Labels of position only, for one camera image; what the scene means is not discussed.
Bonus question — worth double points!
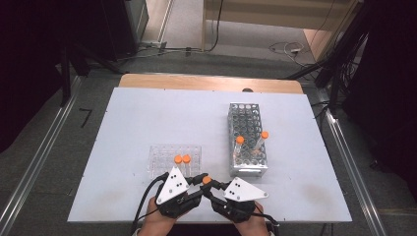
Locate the black cabinet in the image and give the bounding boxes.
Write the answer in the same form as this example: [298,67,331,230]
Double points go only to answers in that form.
[97,0,150,62]

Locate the white floor cable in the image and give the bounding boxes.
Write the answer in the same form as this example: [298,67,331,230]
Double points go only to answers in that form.
[268,40,308,65]

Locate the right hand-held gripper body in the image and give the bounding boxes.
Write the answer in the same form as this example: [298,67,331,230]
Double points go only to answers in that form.
[210,176,269,224]

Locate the metal test tube rack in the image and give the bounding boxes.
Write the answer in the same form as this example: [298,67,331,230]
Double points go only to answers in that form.
[227,101,269,178]

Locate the aluminium floor rail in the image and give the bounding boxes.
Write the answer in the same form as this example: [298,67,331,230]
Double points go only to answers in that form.
[315,88,388,236]
[0,75,84,236]

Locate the left hand-held gripper black cable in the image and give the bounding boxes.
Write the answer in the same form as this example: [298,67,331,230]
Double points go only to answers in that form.
[130,172,171,236]

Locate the hand-held gripper black cable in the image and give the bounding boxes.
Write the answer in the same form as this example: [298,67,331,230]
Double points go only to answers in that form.
[130,172,171,236]
[252,209,281,236]

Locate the person's left hand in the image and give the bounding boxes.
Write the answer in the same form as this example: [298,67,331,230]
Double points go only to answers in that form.
[137,196,180,236]

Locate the white board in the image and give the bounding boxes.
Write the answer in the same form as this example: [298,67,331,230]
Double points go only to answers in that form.
[67,87,353,224]

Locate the black hanging cable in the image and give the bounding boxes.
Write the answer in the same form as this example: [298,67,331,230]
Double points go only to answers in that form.
[205,0,225,53]

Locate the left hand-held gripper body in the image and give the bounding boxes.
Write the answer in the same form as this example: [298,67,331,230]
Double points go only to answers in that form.
[154,165,203,220]

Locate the wooden table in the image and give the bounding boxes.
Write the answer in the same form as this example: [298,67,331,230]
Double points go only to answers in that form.
[117,73,305,95]

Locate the black metal stand with cables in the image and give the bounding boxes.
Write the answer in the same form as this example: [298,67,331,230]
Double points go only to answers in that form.
[283,0,373,116]

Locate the person's right hand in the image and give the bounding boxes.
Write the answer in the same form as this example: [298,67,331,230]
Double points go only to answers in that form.
[234,200,272,236]

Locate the clear plastic tube rack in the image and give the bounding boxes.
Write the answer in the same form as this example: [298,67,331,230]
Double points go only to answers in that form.
[148,144,203,182]

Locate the grey power strip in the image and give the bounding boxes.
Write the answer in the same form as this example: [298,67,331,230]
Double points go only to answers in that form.
[138,39,169,53]

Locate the person's dark clothing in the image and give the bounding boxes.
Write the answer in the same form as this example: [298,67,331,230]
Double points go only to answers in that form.
[166,223,247,236]

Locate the light wooden furniture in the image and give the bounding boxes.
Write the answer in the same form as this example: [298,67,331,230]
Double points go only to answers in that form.
[201,0,366,63]

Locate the right hand-held gripper black cable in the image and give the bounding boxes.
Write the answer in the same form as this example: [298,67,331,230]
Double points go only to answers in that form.
[252,209,281,236]

